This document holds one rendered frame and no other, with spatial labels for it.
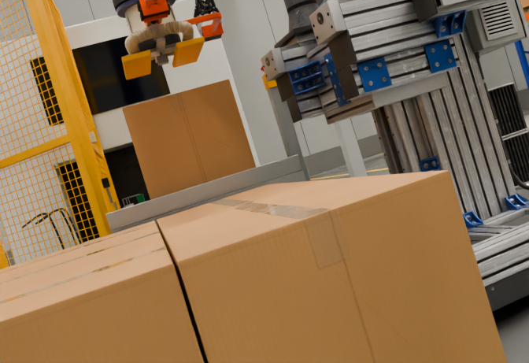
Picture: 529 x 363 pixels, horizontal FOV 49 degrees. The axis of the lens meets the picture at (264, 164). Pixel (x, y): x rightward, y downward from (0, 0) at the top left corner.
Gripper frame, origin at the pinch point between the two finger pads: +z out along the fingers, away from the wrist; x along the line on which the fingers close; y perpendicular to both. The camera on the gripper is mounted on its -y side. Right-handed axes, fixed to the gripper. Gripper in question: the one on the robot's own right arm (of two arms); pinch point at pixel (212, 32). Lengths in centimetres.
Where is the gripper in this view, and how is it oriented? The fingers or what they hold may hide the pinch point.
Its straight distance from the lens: 254.2
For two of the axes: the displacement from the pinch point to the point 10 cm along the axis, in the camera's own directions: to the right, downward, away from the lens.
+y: 2.0, -0.6, -9.8
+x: 9.4, -2.8, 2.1
